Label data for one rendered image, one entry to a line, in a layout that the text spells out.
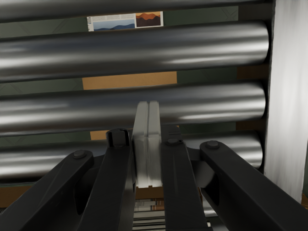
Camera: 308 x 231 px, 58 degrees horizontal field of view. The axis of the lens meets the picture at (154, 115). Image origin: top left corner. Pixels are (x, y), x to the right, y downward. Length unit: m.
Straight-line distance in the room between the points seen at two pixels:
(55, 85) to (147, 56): 0.91
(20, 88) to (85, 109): 0.93
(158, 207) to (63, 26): 0.94
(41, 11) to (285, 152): 0.31
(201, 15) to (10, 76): 0.87
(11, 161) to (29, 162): 0.02
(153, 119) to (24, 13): 0.21
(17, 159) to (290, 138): 0.32
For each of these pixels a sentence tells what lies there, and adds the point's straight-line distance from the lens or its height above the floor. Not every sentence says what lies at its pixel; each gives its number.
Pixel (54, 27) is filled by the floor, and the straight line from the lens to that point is 1.15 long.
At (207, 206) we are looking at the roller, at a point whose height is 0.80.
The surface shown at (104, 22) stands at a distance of 1.10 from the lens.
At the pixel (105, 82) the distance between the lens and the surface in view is 1.13.
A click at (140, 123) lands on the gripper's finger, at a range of 0.16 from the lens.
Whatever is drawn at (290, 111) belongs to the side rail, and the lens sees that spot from 0.34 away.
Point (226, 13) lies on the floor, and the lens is 1.13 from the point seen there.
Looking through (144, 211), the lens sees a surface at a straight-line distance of 0.29.
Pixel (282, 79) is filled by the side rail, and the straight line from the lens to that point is 0.33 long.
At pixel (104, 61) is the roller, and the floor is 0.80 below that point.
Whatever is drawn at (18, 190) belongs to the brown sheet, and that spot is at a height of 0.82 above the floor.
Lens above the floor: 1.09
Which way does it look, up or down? 72 degrees down
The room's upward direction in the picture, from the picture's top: 179 degrees clockwise
